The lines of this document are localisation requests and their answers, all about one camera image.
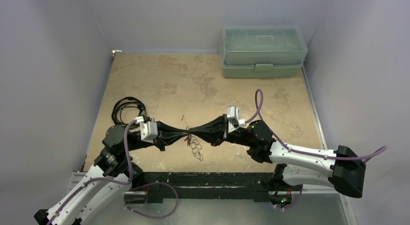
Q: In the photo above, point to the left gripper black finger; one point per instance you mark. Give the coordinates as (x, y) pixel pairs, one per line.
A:
(163, 141)
(167, 130)

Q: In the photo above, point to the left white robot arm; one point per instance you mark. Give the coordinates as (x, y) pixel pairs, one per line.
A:
(113, 173)

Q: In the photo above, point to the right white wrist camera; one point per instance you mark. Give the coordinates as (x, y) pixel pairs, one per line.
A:
(233, 118)

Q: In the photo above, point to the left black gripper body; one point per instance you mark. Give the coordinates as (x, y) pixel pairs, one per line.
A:
(155, 142)

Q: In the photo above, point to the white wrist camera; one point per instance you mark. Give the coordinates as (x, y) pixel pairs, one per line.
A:
(148, 128)
(233, 118)

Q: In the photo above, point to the metal keyring plate with rings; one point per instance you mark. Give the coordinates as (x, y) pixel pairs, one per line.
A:
(196, 148)

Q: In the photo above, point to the green plastic storage box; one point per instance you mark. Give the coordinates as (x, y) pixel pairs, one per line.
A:
(262, 51)

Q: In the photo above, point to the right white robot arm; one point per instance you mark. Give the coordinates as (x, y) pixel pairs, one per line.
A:
(340, 169)

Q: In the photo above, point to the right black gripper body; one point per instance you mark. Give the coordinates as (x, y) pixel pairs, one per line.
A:
(224, 130)

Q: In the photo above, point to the red-headed key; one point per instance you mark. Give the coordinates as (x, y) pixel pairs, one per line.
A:
(188, 140)

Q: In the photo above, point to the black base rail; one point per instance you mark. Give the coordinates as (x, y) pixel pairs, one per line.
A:
(256, 186)

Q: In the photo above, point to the aluminium frame extrusion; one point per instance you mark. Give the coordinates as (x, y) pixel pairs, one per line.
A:
(307, 189)

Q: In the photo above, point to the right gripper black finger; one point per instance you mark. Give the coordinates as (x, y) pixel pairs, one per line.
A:
(214, 127)
(213, 138)

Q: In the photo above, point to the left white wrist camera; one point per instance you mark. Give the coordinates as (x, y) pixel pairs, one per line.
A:
(148, 128)

